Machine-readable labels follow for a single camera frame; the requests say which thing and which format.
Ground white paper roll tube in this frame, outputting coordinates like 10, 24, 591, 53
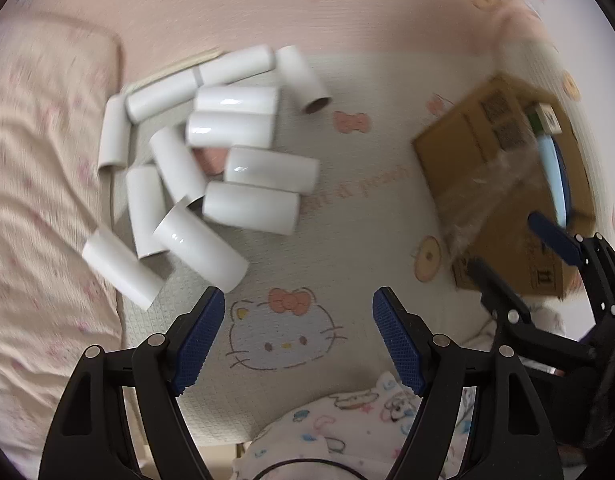
125, 67, 202, 124
185, 112, 275, 150
149, 127, 208, 204
125, 165, 166, 259
202, 181, 300, 235
276, 46, 331, 114
98, 93, 132, 169
194, 86, 280, 115
195, 44, 276, 87
154, 200, 249, 292
82, 226, 164, 311
224, 146, 321, 195

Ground spiral notebook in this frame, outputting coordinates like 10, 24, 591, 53
121, 48, 224, 94

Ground brown cardboard box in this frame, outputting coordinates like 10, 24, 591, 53
413, 73, 596, 299

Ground pink Hello Kitty mat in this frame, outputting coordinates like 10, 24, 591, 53
0, 0, 579, 451

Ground cream floral blanket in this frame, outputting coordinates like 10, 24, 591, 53
0, 13, 122, 479

